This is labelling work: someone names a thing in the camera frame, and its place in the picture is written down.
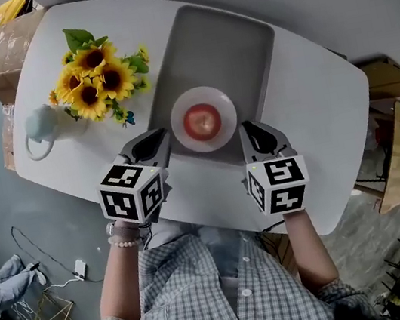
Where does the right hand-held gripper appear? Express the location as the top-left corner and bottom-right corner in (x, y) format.
(235, 111), (315, 220)

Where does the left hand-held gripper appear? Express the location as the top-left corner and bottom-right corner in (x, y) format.
(88, 125), (187, 232)

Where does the white round plate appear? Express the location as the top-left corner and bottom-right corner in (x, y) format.
(165, 80), (244, 158)

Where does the red apple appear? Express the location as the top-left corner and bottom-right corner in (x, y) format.
(180, 100), (226, 145)

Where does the person's left forearm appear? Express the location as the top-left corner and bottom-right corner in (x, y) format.
(85, 216), (157, 320)

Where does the person's right forearm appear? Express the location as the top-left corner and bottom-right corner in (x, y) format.
(282, 205), (343, 295)

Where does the yellow sunflower bouquet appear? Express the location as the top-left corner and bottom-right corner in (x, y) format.
(36, 15), (162, 140)

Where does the silver wristwatch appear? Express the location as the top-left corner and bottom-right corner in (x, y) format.
(104, 217), (140, 238)

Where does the grey rectangular tray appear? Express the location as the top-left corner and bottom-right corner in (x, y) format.
(128, 0), (294, 165)

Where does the white ceramic pitcher vase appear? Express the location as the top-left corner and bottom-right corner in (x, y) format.
(18, 97), (94, 164)

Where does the light grey undershirt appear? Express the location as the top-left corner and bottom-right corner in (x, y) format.
(195, 220), (257, 308)

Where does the brown wooden cabinet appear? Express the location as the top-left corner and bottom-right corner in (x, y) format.
(352, 52), (400, 108)

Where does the white power strip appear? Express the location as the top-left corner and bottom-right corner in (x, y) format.
(71, 257), (90, 282)

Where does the small brown cardboard box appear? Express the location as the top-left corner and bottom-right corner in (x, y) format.
(0, 102), (26, 172)

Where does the large brown cardboard box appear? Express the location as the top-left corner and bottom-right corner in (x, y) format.
(0, 8), (60, 106)

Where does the checked grey shirt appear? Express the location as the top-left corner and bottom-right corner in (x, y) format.
(47, 202), (384, 320)

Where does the yellow flat package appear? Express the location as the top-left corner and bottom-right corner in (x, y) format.
(0, 0), (33, 26)

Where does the pale bead bracelet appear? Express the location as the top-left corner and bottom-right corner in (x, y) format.
(106, 231), (142, 252)

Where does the black floor cable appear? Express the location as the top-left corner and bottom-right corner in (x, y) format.
(9, 211), (105, 297)

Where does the yellow wire frame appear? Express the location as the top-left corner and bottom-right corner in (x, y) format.
(27, 286), (78, 320)

